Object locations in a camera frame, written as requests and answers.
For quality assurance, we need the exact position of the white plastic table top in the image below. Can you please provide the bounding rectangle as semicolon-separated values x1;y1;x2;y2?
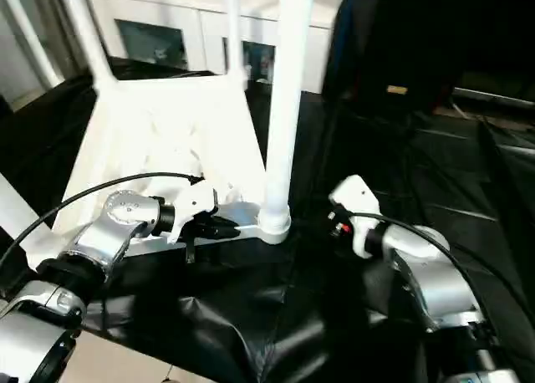
24;75;294;268

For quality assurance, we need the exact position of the white plastic table leg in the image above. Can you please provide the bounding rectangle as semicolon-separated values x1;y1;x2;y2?
56;0;119;99
220;0;248;86
0;171;59;272
257;0;315;237

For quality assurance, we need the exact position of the black plastic mat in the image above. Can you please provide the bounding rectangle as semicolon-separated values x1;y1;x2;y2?
0;56;535;383

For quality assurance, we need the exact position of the black speaker box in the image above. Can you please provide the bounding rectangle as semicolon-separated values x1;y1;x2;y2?
321;0;461;113

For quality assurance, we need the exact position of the black television edge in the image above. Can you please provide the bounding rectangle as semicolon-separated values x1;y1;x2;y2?
452;87;535;109

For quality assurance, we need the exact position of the white glass-door cabinet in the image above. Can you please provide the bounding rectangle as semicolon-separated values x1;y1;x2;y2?
84;0;349;94

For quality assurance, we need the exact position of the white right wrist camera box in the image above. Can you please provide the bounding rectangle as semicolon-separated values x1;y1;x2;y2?
328;174;382;260

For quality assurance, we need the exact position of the white door frame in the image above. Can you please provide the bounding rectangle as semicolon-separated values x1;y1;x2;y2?
0;0;60;88

